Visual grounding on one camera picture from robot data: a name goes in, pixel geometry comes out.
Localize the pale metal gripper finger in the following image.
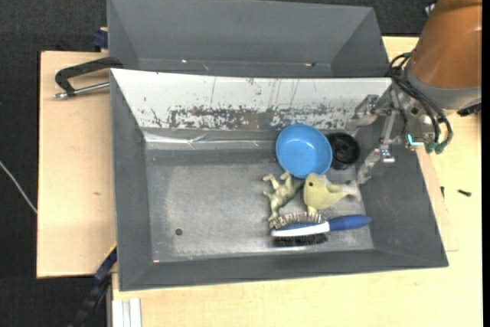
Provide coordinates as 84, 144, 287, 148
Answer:
345, 93, 384, 128
357, 147, 396, 185

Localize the black round lid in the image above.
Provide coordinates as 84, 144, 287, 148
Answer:
325, 132, 361, 171

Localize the yellow-green toy fish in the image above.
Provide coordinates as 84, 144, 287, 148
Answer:
302, 172, 363, 216

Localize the blue bowl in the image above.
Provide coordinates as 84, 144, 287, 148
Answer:
275, 123, 334, 180

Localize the blue and white hairbrush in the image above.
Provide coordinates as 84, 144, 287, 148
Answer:
269, 211, 374, 247

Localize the pale green toy animal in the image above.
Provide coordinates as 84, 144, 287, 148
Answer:
262, 171, 306, 224

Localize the grey metal bin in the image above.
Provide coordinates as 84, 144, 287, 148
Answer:
106, 0, 449, 292

